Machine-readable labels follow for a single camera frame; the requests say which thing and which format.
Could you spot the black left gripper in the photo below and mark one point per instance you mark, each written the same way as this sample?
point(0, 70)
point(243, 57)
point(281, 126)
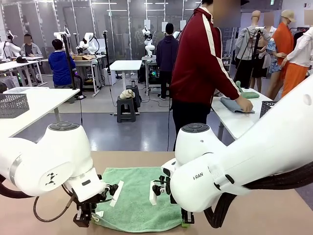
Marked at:
point(89, 205)

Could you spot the blue-grey towel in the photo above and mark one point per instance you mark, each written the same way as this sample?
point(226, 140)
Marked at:
point(232, 105)

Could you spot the grey plastic lattice basket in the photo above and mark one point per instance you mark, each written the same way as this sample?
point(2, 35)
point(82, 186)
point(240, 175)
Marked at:
point(13, 105)
point(266, 110)

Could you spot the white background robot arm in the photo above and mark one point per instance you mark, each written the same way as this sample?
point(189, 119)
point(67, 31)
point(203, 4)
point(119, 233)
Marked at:
point(91, 45)
point(58, 35)
point(14, 47)
point(149, 47)

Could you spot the person's right forearm maroon sleeve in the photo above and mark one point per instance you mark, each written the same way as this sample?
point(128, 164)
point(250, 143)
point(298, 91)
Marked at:
point(228, 85)

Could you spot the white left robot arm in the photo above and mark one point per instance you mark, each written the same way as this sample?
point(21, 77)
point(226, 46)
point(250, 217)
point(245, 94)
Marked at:
point(36, 159)

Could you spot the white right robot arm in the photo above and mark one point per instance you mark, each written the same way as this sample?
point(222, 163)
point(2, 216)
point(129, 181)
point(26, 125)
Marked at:
point(244, 159)

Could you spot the person's right hand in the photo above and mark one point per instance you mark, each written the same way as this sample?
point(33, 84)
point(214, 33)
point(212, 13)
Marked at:
point(245, 104)

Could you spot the grey plastic step stool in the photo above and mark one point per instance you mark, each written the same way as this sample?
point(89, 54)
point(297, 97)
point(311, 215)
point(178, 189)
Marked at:
point(126, 101)

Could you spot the beige bundled cloth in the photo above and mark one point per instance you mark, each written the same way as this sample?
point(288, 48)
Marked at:
point(127, 94)

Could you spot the black stool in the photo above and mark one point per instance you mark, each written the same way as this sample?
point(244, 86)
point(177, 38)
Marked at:
point(137, 95)

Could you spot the person in maroon track jacket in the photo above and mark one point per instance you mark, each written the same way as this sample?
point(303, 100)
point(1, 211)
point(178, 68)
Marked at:
point(195, 73)

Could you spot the white flat tray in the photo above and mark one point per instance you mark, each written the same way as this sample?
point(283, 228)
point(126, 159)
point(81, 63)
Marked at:
point(14, 90)

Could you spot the robot bench with computer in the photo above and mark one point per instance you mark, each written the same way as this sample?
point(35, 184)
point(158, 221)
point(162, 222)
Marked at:
point(152, 73)

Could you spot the person in blue hoodie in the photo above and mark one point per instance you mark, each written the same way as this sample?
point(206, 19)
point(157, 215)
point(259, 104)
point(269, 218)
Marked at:
point(60, 66)

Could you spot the black tripod stand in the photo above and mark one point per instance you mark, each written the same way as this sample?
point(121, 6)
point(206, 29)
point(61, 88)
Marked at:
point(69, 63)

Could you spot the white metal work desk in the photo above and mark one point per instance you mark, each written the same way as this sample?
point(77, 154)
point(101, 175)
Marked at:
point(85, 62)

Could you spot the white shoe shelf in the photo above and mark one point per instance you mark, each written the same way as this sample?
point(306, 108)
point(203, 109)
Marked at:
point(227, 63)

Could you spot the white standing desk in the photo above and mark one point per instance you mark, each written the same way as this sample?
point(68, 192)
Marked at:
point(126, 64)

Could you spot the open cardboard box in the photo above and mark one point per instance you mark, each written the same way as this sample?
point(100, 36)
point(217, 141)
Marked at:
point(84, 57)

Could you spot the black pole stand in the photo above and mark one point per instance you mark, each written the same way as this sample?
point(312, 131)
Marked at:
point(106, 56)

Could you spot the person in dark hoodie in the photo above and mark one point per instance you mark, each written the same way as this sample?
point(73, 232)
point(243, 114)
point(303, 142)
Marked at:
point(166, 54)

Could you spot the long white work table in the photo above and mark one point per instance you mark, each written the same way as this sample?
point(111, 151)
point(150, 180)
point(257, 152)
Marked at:
point(14, 64)

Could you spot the black cap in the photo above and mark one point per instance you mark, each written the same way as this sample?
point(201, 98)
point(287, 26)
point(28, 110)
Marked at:
point(22, 60)

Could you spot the seated person grey jacket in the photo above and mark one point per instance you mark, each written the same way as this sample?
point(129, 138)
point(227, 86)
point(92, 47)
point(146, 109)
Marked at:
point(30, 50)

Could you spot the black tripod with white head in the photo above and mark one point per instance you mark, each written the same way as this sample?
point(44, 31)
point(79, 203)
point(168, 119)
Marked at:
point(255, 49)

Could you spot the mannequin in grey shirt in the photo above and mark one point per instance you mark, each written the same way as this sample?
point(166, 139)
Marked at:
point(247, 44)

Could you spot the figure in blue floral shirt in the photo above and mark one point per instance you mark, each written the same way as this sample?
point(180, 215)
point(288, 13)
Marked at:
point(272, 49)

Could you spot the mannequin orange vest tan cap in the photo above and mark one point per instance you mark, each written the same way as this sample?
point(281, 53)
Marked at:
point(283, 41)

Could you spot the mannequin white top orange trousers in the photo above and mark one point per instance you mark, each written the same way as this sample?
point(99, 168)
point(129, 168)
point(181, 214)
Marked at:
point(300, 49)

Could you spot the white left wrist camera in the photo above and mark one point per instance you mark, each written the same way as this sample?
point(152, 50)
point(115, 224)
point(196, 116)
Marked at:
point(117, 193)

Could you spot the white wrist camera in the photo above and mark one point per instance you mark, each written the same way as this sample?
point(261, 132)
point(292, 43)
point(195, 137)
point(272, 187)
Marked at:
point(117, 193)
point(154, 193)

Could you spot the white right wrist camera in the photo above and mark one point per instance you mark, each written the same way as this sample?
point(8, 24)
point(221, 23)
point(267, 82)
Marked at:
point(154, 193)

